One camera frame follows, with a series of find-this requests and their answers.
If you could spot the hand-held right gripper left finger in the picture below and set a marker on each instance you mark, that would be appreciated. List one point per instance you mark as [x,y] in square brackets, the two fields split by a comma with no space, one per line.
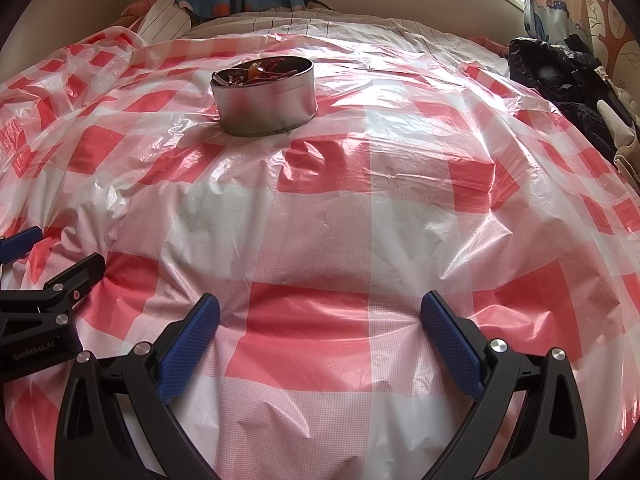
[190,345]

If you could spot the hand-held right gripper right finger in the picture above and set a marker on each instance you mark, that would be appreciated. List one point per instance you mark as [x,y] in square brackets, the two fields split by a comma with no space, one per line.
[452,345]

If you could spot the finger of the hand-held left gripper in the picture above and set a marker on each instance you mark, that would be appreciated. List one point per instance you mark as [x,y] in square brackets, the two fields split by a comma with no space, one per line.
[22,242]
[80,275]

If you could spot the round silver metal tin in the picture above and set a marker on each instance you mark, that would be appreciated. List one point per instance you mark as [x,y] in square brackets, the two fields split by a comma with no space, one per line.
[265,110]

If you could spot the red white checked plastic sheet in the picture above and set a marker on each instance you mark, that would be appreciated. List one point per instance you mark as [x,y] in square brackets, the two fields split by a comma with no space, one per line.
[350,235]

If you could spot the pink cloth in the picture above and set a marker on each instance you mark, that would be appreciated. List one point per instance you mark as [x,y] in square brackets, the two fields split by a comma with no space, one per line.
[140,10]
[490,45]

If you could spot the beige cloth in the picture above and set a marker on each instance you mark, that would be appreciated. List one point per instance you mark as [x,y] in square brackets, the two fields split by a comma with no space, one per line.
[625,145]

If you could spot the white striped pillow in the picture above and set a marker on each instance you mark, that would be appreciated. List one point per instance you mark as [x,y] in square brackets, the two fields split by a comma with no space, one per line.
[165,20]

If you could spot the black plastic bag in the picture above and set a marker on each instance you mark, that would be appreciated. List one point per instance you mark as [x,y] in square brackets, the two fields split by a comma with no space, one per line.
[555,75]

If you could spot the white striped bed sheet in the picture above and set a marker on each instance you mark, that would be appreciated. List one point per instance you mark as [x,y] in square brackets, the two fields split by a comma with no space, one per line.
[325,20]

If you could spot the beige tree print curtain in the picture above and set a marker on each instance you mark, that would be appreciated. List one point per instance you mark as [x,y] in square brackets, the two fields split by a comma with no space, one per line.
[570,5]

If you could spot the dark cloth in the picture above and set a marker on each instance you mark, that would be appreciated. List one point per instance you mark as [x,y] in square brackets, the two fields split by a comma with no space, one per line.
[317,2]

